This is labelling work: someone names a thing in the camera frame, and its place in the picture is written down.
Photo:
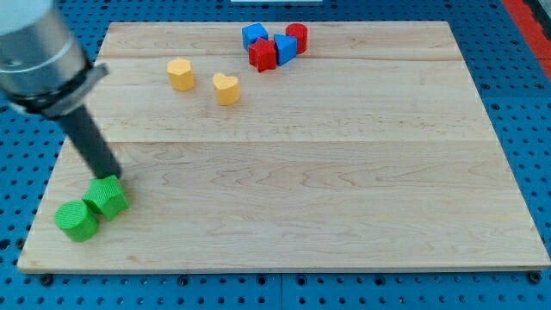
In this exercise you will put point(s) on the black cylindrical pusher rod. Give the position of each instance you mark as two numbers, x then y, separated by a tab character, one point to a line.
86	137

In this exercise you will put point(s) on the green star block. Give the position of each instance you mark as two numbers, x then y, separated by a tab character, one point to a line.
106	197

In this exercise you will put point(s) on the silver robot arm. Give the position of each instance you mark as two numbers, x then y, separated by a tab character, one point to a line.
45	71

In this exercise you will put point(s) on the light wooden board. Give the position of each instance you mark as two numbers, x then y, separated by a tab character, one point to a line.
371	152

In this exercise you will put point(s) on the green cylinder block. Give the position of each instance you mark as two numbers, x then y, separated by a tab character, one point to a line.
76	221

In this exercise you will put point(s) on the yellow hexagon block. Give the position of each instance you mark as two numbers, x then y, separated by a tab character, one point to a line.
181	74

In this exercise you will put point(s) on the yellow heart block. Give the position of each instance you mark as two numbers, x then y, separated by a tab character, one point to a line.
227	89

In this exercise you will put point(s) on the red star block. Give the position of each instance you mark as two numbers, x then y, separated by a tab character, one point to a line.
262	54

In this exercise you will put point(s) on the blue cube block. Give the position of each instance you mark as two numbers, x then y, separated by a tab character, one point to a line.
251	33

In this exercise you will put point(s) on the blue triangle block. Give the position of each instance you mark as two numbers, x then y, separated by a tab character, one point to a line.
286	48

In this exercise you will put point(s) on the red cylinder block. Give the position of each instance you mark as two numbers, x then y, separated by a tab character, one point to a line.
300	32

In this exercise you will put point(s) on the red strip at right edge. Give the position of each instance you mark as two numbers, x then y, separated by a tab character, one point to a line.
528	19

